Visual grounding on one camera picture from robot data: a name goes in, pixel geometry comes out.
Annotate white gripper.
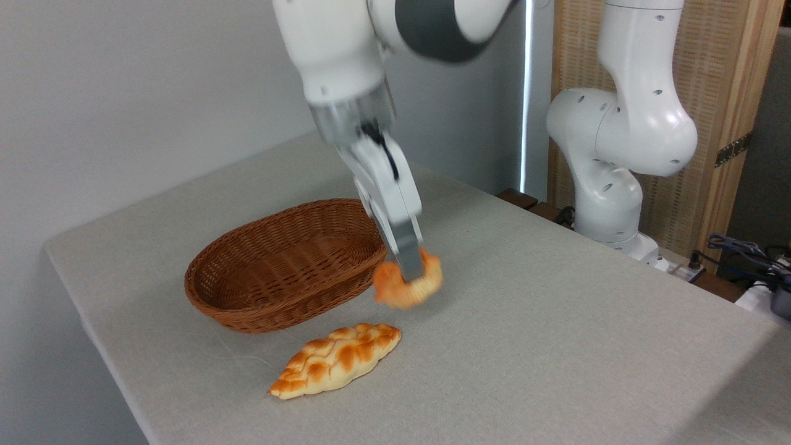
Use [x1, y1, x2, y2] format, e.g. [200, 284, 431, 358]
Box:
[337, 129, 428, 283]

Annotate small orange croissant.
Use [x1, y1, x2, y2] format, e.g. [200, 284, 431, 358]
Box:
[372, 247, 444, 311]

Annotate long braided bread loaf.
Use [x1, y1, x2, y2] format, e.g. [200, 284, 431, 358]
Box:
[267, 323, 403, 401]

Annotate dark wooden slat bench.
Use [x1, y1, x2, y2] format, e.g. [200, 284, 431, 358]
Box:
[497, 188, 577, 231]

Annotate brown wicker basket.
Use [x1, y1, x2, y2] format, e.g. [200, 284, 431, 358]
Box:
[184, 198, 389, 335]

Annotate grey fabric tablecloth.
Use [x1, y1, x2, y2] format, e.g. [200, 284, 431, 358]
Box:
[43, 131, 791, 445]

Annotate metal screen hinge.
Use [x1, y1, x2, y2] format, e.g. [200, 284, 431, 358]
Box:
[715, 131, 754, 168]

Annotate wooden rattan screen panel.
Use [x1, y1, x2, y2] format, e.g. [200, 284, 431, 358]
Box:
[549, 0, 786, 274]

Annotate grey box-shaped device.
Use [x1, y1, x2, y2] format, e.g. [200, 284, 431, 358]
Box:
[769, 283, 791, 321]

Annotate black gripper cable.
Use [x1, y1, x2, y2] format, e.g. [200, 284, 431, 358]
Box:
[361, 121, 400, 182]

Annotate black cable bundle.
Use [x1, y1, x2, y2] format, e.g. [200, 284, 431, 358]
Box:
[706, 233, 791, 286]

